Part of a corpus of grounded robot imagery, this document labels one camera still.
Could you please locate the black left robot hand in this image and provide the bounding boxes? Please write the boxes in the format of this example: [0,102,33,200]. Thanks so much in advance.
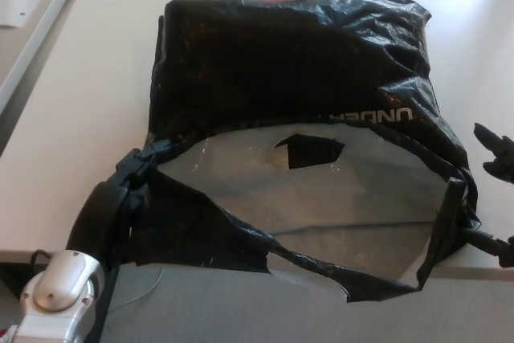
[65,139,177,268]

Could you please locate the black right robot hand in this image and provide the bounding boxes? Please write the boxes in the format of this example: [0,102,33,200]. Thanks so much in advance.
[461,120,514,270]

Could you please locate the black printed plastic shopping bag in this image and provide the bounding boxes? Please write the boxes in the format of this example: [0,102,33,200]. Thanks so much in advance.
[130,0,483,307]

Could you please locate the neighbouring white desk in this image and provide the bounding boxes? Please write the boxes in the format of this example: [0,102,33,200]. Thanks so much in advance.
[0,0,96,119]

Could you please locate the red shoe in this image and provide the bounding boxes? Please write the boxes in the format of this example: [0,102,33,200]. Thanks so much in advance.
[0,324,19,343]

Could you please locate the thin white floor cable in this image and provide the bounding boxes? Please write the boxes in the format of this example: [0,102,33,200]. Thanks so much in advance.
[116,265,165,312]

